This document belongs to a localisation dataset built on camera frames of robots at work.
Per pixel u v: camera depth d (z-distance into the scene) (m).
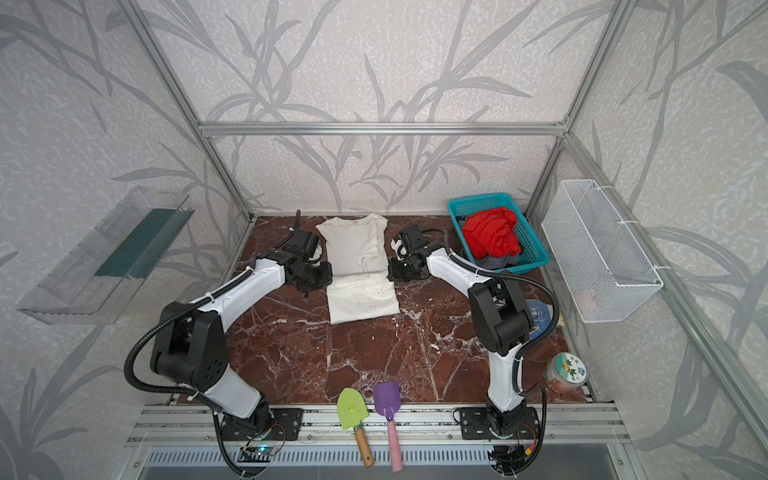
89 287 0.63
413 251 0.73
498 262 0.96
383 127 0.96
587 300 0.72
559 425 0.75
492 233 1.00
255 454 0.72
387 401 0.77
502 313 0.51
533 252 1.00
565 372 0.74
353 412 0.75
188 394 0.49
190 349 0.45
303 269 0.69
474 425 0.73
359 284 0.91
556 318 0.49
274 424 0.73
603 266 0.63
